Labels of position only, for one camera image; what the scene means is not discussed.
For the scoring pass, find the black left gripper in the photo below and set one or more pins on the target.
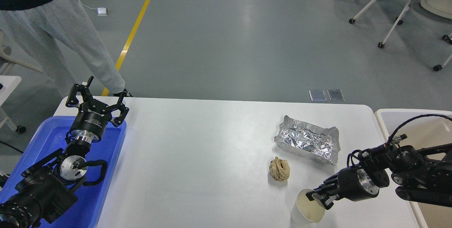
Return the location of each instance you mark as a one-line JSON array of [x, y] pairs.
[[93, 116]]

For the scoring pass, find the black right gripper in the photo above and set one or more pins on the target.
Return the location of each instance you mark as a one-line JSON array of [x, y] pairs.
[[354, 185]]

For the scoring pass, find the white paper cup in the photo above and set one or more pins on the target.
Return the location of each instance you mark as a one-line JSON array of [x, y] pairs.
[[305, 211]]

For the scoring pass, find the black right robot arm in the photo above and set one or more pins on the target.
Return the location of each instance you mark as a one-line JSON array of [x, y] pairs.
[[422, 176]]

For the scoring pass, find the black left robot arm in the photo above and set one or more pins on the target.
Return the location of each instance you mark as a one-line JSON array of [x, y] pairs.
[[47, 189]]

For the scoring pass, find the crumpled aluminium foil tray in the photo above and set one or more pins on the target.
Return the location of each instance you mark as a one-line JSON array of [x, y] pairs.
[[309, 140]]

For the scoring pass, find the crumpled brown paper ball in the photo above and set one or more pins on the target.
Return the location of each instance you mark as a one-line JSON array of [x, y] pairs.
[[279, 169]]

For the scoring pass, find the white side table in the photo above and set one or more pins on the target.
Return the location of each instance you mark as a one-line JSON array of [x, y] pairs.
[[8, 85]]

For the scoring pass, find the white floor power adapter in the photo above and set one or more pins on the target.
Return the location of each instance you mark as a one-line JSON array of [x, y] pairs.
[[102, 11]]

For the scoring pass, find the left metal floor plate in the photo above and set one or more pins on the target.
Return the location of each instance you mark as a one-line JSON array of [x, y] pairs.
[[317, 95]]

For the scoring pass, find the metal floor plate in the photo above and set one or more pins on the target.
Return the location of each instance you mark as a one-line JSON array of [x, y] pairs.
[[335, 95], [317, 95]]

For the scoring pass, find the right metal floor plate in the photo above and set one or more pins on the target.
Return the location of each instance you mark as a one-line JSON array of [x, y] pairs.
[[335, 95]]

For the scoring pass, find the person in grey trousers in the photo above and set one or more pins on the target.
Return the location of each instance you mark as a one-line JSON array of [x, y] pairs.
[[36, 25]]

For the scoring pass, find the beige plastic bin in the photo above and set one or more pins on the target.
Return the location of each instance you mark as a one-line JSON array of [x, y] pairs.
[[422, 133]]

